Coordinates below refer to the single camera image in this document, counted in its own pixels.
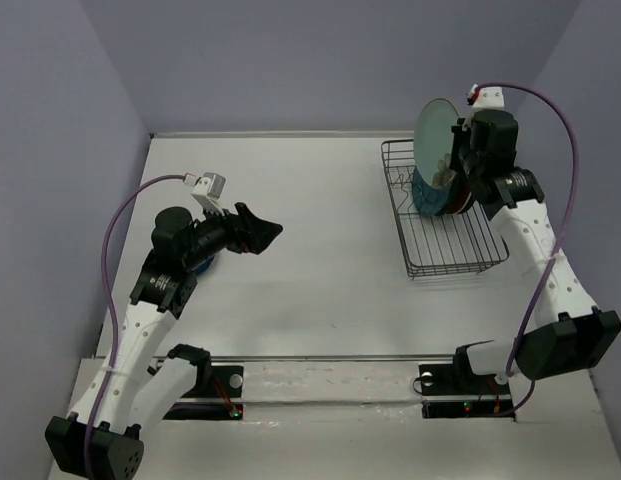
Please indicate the light green round plate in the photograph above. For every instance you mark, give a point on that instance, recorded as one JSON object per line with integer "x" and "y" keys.
{"x": 432, "y": 143}

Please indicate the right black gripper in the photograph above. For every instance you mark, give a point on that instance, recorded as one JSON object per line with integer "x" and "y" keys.
{"x": 465, "y": 130}

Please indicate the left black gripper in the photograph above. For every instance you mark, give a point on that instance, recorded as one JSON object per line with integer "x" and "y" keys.
{"x": 246, "y": 233}

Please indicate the red and teal floral plate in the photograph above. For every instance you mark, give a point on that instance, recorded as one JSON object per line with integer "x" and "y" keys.
{"x": 462, "y": 201}

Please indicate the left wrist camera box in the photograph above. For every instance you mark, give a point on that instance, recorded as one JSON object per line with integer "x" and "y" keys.
{"x": 207, "y": 192}

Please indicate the navy blue leaf-shaped dish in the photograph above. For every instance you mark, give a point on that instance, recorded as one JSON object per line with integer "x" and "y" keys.
{"x": 205, "y": 266}

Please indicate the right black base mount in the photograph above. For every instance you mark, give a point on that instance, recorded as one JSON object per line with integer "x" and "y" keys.
{"x": 453, "y": 391}

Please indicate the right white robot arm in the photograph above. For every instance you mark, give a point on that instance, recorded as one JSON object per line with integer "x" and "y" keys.
{"x": 571, "y": 332}

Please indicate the teal scalloped edge plate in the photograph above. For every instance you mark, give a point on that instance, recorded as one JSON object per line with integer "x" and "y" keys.
{"x": 430, "y": 201}

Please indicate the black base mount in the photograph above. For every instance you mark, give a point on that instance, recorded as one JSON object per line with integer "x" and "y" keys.
{"x": 453, "y": 391}
{"x": 219, "y": 400}

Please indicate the black wire dish rack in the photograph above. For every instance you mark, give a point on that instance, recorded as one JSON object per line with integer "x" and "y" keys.
{"x": 436, "y": 246}

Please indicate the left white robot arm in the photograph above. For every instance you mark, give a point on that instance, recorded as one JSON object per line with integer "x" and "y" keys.
{"x": 102, "y": 436}

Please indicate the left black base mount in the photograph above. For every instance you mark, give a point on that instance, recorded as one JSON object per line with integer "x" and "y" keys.
{"x": 219, "y": 400}

